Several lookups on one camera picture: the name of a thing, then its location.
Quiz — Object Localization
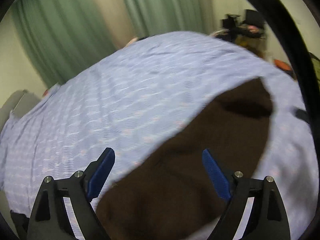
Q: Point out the dark brown fleece pants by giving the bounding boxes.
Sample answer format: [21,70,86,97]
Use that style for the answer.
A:
[96,78,273,239]

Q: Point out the grey padded headboard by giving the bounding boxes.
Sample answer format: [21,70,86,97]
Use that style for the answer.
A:
[0,90,41,131]

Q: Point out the blue floral bed sheet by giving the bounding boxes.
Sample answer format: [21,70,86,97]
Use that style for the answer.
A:
[1,31,318,239]

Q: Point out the orange metal stool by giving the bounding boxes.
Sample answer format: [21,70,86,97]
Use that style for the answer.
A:
[273,59,292,72]

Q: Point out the pile of green white clothes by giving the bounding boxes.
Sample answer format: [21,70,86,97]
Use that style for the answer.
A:
[309,52,320,86]

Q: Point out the pink plush toy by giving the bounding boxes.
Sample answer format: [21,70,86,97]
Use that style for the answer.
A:
[245,25,260,33]

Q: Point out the black bag on chair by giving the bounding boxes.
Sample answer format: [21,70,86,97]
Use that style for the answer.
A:
[222,14,240,34]

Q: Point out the black folding chair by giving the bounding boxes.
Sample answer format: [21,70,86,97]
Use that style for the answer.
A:
[240,9,265,38]

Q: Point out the green curtain left panel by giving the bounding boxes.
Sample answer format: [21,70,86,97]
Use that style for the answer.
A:
[11,0,116,88]

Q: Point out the green curtain panel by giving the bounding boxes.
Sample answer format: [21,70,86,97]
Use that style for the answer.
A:
[11,0,116,88]
[124,0,214,37]

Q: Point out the beige sheer curtain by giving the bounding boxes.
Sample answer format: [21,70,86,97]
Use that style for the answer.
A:
[95,0,136,49]

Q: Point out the green curtain right panel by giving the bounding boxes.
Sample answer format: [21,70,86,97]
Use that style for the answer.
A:
[124,0,214,37]

